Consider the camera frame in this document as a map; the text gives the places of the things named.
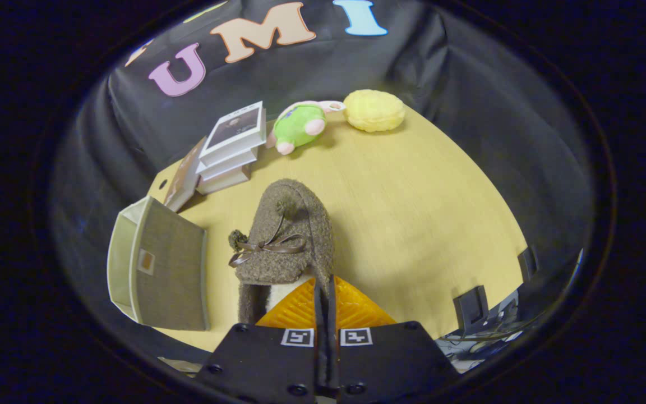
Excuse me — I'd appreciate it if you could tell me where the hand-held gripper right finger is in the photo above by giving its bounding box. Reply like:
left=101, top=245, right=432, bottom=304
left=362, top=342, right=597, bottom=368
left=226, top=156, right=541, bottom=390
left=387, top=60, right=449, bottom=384
left=329, top=275, right=463, bottom=404

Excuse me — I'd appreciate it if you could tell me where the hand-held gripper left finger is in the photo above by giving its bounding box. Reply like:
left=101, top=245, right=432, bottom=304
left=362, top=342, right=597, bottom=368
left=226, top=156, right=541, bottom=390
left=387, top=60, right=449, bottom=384
left=195, top=275, right=329, bottom=404

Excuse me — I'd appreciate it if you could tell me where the grey fabric storage box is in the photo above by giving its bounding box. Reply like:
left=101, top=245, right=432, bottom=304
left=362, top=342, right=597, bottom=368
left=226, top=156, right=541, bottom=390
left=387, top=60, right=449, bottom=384
left=107, top=195, right=210, bottom=332

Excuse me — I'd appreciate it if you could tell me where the brown fuzzy shoe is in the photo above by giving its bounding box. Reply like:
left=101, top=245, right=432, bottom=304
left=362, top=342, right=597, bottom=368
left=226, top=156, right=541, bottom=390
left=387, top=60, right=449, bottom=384
left=228, top=178, right=336, bottom=325

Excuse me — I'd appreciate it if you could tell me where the beige thick book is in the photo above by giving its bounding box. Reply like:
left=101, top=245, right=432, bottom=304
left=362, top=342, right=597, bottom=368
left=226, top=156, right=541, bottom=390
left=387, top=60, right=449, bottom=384
left=196, top=164, right=252, bottom=195

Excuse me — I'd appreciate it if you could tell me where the brown cover book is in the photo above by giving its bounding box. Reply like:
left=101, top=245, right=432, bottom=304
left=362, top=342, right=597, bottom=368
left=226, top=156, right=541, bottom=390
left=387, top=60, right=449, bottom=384
left=163, top=136, right=207, bottom=213

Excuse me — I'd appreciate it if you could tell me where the white patterned book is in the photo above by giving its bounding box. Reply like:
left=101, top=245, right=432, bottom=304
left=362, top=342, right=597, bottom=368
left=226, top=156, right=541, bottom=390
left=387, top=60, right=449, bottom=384
left=196, top=146, right=260, bottom=181

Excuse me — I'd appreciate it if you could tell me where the green and pink plush toy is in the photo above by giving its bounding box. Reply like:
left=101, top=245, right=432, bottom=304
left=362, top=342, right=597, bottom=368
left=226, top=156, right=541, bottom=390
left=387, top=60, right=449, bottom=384
left=266, top=100, right=346, bottom=155

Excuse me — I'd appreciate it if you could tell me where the white portrait cover book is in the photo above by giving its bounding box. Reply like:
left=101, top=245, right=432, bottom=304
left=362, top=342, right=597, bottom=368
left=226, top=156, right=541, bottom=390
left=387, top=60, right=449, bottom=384
left=199, top=101, right=267, bottom=167

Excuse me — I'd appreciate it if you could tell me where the yellow round plush cushion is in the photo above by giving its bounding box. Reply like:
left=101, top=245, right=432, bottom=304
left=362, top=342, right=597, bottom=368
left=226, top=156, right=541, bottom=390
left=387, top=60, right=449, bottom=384
left=343, top=89, right=406, bottom=133

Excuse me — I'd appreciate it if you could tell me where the black backdrop cloth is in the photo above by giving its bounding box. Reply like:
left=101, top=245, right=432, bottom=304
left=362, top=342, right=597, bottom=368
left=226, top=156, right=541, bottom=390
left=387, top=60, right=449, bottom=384
left=48, top=0, right=596, bottom=360

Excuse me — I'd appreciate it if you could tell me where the black table bracket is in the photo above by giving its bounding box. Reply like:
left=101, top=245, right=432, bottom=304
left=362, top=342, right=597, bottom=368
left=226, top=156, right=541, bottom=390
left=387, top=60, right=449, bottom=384
left=518, top=245, right=539, bottom=283
left=454, top=285, right=490, bottom=334

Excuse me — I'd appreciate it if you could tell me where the black cable bundle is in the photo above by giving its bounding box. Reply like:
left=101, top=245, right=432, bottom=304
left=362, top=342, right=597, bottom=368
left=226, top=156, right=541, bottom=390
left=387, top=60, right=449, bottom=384
left=438, top=328, right=528, bottom=365

